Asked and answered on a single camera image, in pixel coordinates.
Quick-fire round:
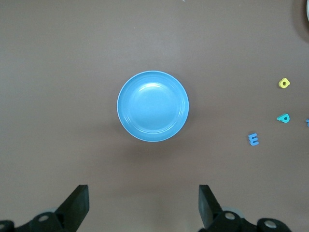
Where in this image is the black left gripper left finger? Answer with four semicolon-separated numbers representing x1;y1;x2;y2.
25;185;90;232

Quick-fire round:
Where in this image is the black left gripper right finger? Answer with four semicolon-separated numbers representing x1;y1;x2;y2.
198;185;260;232

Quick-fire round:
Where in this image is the blue foam letter m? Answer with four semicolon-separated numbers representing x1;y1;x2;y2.
248;132;260;147

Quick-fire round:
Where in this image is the teal foam letter p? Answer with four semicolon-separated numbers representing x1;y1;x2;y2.
276;113;291;124

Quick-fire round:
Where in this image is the yellow foam letter d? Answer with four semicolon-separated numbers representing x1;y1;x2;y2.
278;77;291;89

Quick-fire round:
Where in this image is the brown table cover sheet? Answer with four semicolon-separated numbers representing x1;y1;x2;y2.
0;0;309;232

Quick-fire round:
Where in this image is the blue plate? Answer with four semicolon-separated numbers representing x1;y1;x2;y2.
117;70;190;143

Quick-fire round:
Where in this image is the beige plate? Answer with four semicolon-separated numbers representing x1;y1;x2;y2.
303;0;309;25

